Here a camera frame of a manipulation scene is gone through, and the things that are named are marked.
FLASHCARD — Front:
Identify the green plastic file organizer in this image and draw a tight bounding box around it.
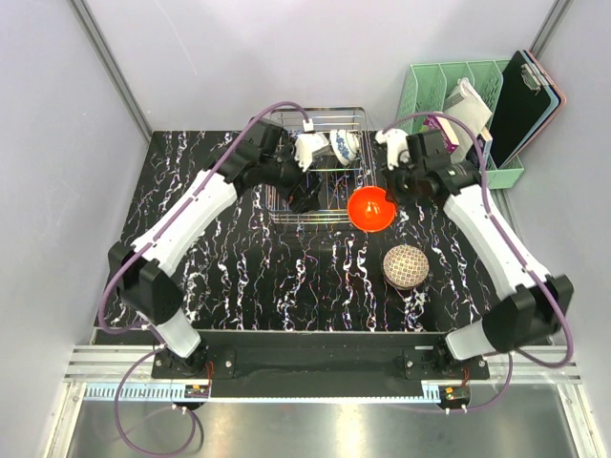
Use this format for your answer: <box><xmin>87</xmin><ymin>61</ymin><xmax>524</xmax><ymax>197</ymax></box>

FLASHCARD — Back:
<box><xmin>396</xmin><ymin>59</ymin><xmax>524</xmax><ymax>190</ymax></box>

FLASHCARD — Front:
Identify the pink blue clipboards stack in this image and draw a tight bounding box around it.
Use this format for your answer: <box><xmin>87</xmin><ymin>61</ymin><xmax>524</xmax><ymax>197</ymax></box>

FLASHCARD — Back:
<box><xmin>515</xmin><ymin>50</ymin><xmax>566</xmax><ymax>153</ymax></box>

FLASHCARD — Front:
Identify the chrome wire dish rack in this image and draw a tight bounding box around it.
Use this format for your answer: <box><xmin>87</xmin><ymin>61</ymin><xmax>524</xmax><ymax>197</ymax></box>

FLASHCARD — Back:
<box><xmin>263</xmin><ymin>107</ymin><xmax>381</xmax><ymax>226</ymax></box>

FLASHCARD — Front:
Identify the orange glossy bowl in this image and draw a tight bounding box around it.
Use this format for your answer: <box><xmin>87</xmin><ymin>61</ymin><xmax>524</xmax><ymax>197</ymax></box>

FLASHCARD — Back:
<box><xmin>347</xmin><ymin>186</ymin><xmax>397</xmax><ymax>233</ymax></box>

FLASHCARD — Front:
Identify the black clipboard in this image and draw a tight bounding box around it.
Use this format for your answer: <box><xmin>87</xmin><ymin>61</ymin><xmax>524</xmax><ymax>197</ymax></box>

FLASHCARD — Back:
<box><xmin>490</xmin><ymin>50</ymin><xmax>545</xmax><ymax>167</ymax></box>

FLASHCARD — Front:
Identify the purple green book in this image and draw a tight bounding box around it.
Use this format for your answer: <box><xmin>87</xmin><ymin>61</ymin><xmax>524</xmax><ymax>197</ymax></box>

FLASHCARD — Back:
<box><xmin>422</xmin><ymin>112</ymin><xmax>459</xmax><ymax>154</ymax></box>

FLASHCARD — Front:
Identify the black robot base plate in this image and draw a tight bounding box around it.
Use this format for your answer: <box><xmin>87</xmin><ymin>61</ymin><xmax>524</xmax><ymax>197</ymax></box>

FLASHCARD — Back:
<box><xmin>152</xmin><ymin>330</ymin><xmax>490</xmax><ymax>403</ymax></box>

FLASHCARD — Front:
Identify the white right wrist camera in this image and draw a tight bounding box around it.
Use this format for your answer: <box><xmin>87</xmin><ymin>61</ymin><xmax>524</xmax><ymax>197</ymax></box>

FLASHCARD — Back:
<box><xmin>375</xmin><ymin>129</ymin><xmax>411</xmax><ymax>171</ymax></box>

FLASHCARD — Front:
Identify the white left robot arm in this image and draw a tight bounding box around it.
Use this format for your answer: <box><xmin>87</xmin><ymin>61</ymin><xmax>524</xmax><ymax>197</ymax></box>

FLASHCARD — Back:
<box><xmin>103</xmin><ymin>119</ymin><xmax>329</xmax><ymax>378</ymax></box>

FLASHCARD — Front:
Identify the black marble pattern mat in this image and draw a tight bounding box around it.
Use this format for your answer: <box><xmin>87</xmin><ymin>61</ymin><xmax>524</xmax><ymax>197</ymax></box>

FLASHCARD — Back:
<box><xmin>97</xmin><ymin>130</ymin><xmax>519</xmax><ymax>335</ymax></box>

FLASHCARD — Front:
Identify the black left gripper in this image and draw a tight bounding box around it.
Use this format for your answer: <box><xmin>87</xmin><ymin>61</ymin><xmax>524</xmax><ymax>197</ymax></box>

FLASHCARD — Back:
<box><xmin>261</xmin><ymin>138</ymin><xmax>326</xmax><ymax>214</ymax></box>

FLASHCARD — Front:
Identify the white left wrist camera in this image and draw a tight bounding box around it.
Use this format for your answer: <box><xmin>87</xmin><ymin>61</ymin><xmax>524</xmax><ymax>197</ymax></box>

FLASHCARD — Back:
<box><xmin>294</xmin><ymin>133</ymin><xmax>330</xmax><ymax>172</ymax></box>

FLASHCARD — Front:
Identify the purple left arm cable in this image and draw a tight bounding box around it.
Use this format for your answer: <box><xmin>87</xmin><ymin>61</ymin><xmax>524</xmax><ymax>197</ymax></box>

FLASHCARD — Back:
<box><xmin>97</xmin><ymin>100</ymin><xmax>314</xmax><ymax>454</ymax></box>

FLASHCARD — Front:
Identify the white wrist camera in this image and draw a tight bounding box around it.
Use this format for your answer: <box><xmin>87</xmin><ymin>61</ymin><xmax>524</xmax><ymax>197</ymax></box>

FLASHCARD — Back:
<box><xmin>375</xmin><ymin>129</ymin><xmax>411</xmax><ymax>171</ymax></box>
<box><xmin>294</xmin><ymin>133</ymin><xmax>330</xmax><ymax>172</ymax></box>

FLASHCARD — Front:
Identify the white padded envelope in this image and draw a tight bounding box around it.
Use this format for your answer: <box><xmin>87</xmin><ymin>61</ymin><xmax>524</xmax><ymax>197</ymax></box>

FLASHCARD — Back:
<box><xmin>443</xmin><ymin>77</ymin><xmax>493</xmax><ymax>163</ymax></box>

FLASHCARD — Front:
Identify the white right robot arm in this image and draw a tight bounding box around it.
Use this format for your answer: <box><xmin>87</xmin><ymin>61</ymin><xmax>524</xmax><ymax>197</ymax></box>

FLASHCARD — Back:
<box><xmin>375</xmin><ymin>129</ymin><xmax>574</xmax><ymax>379</ymax></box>

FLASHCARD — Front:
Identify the dark blue book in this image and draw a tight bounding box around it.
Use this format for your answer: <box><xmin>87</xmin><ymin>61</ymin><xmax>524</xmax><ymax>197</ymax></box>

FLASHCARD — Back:
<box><xmin>469</xmin><ymin>127</ymin><xmax>493</xmax><ymax>169</ymax></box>

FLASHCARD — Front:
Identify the blue white patterned bowl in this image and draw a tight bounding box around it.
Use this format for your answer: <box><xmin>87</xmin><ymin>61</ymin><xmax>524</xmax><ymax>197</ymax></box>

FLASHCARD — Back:
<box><xmin>329</xmin><ymin>130</ymin><xmax>362</xmax><ymax>167</ymax></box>

